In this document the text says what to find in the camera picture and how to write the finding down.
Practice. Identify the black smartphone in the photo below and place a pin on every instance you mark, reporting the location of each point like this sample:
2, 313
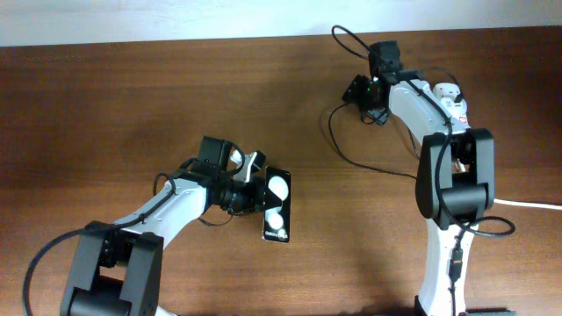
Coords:
277, 205

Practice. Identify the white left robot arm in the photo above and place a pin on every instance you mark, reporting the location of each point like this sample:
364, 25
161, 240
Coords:
117, 267

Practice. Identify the white usb charger adapter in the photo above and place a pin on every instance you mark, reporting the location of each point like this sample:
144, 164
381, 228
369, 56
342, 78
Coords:
451, 97

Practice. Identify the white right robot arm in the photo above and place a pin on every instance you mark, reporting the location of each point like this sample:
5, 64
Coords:
454, 183

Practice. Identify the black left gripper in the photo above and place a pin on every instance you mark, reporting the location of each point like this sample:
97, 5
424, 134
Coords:
254, 199

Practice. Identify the white power strip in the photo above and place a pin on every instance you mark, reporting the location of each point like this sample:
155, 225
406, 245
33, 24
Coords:
458, 123

